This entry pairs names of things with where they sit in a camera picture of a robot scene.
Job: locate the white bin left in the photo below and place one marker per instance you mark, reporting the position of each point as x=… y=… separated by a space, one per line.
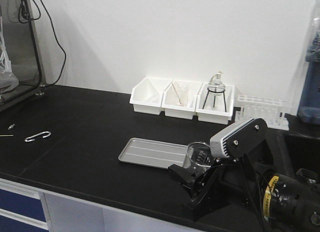
x=147 y=96

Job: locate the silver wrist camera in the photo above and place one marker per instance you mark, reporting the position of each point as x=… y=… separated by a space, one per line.
x=238 y=139

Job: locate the silver metal tray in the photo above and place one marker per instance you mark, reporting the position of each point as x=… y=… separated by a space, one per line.
x=152 y=153

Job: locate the white bin middle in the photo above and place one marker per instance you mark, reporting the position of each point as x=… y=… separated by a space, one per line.
x=180 y=99

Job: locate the clear glass beaker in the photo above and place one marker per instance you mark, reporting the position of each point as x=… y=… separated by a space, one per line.
x=198 y=158

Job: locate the black sink basin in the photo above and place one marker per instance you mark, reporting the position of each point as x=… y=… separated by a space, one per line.
x=298 y=151

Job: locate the white bin right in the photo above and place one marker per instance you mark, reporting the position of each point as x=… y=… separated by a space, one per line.
x=218 y=110

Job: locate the white bin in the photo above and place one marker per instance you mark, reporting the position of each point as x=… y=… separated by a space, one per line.
x=180 y=99
x=147 y=96
x=218 y=110

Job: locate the silver metal hook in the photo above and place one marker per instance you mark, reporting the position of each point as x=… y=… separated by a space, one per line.
x=43 y=134

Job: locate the blue drawer cabinet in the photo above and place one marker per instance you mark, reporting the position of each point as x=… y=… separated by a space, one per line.
x=23 y=209

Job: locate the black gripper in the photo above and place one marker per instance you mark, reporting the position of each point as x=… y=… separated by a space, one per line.
x=243 y=181

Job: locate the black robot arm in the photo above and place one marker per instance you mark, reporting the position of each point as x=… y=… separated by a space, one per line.
x=293 y=204

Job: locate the white test tube rack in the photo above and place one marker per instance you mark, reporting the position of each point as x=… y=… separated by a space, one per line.
x=271 y=110

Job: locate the blue covered machine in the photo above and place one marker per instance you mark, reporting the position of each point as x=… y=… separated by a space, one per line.
x=309 y=106

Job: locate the round flask on tripod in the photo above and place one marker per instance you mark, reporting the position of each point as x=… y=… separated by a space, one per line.
x=217 y=88

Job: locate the glass enclosure cabinet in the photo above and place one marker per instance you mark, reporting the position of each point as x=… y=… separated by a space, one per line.
x=21 y=68

